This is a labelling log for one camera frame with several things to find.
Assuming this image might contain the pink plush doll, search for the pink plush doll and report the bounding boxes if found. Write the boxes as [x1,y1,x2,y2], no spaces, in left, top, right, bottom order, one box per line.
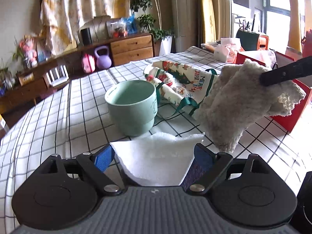
[19,35,38,69]

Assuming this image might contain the black speaker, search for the black speaker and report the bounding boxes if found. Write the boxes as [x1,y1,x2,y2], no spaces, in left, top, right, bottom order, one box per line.
[80,28,93,46]

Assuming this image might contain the red box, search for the red box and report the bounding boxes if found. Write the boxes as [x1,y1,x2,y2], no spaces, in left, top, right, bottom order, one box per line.
[235,50,312,134]

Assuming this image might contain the checkered white tablecloth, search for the checkered white tablecloth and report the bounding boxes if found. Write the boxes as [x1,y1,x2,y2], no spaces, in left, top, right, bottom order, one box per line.
[1,57,311,233]

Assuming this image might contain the wooden tv cabinet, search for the wooden tv cabinet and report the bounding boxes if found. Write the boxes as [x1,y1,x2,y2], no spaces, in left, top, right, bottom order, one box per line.
[1,33,155,114]

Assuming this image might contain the mint green ceramic bowl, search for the mint green ceramic bowl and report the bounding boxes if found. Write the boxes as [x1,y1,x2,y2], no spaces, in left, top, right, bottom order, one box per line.
[105,80,158,136]

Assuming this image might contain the potted green tree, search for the potted green tree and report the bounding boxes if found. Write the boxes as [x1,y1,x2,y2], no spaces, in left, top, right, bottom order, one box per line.
[129,0,175,56]

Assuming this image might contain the white router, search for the white router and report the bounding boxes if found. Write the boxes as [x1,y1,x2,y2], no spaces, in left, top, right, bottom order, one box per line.
[45,65,69,87]

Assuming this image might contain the christmas print apron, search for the christmas print apron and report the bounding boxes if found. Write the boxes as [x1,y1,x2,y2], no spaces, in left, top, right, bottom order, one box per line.
[143,61,218,116]

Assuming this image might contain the purple kettlebell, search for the purple kettlebell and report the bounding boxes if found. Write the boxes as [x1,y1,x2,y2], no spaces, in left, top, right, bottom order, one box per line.
[94,45,112,70]

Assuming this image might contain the orange small container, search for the orange small container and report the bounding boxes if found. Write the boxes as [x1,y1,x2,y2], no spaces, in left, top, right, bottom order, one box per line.
[257,34,269,50]

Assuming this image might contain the giraffe figure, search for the giraffe figure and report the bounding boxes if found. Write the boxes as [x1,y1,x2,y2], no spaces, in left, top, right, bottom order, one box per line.
[288,0,301,52]

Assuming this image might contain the pink toy bag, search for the pink toy bag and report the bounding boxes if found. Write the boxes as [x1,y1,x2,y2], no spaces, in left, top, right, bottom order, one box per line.
[81,53,95,74]

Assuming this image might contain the dark green pen holder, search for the dark green pen holder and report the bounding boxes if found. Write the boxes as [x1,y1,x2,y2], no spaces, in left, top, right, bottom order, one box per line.
[236,30,260,51]

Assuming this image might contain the floral draped sheet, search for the floral draped sheet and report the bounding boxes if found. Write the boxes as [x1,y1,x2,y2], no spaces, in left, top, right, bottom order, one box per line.
[40,0,129,56]

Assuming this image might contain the yellow curtain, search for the yellow curtain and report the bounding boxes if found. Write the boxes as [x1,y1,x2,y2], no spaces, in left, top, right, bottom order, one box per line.
[198,0,232,44]

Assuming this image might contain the cream knitted cloth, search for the cream knitted cloth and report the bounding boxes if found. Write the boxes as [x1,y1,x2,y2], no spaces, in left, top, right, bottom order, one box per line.
[194,59,306,153]

